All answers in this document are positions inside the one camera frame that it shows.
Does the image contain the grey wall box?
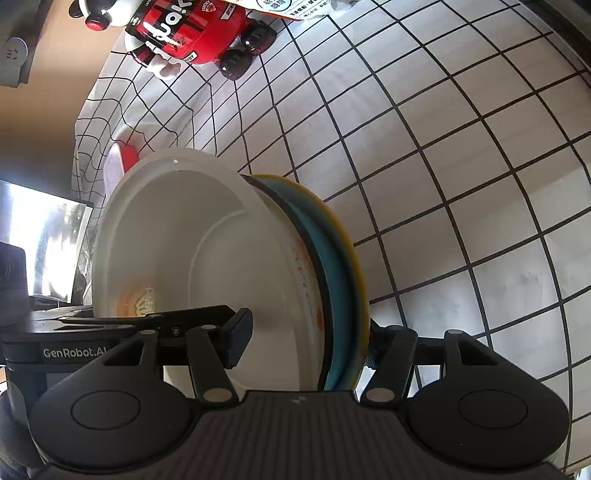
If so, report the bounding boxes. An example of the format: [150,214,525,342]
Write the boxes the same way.
[0,0,52,88]

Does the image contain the red snack bag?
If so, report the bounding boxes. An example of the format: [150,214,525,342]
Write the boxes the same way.
[222,0,365,22]

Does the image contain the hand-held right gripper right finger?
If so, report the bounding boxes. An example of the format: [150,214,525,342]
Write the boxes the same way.
[360,324,502,402]

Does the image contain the dark object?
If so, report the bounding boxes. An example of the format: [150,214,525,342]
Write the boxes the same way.
[0,242,27,326]

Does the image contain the white grid tablecloth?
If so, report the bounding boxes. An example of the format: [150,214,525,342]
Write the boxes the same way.
[69,0,591,480]

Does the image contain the yellow plate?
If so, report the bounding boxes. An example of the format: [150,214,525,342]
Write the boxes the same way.
[252,174,371,391]

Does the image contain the red and white dish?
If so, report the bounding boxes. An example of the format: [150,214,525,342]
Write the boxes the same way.
[104,142,142,195]

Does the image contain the blue plate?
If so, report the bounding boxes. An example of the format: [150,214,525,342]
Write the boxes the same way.
[259,178,365,393]

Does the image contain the computer monitor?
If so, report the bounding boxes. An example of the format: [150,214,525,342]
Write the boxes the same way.
[0,180,95,306]

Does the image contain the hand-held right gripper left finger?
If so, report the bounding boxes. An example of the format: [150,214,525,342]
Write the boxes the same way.
[102,308,254,403]

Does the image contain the red toy figure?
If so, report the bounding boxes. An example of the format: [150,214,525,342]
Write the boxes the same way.
[69,0,278,85]

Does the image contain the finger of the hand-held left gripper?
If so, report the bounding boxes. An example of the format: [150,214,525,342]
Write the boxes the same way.
[58,304,234,347]

